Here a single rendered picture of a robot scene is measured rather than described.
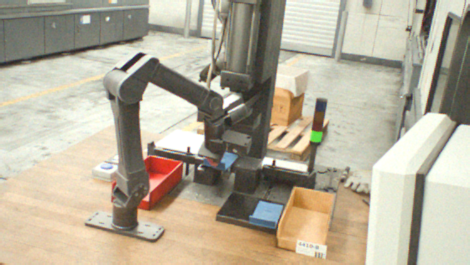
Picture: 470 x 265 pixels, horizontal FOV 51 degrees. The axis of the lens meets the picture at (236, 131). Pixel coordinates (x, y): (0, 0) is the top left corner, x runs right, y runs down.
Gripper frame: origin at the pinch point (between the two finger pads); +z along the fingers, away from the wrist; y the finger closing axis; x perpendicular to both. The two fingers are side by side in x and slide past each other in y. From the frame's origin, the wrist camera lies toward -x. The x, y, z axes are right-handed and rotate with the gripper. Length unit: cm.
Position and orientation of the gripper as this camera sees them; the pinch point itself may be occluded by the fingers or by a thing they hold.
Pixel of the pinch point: (214, 163)
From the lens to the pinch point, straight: 148.8
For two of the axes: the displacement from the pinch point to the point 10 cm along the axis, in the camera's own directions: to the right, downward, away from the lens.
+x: -9.5, -2.6, 2.0
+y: 3.2, -6.9, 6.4
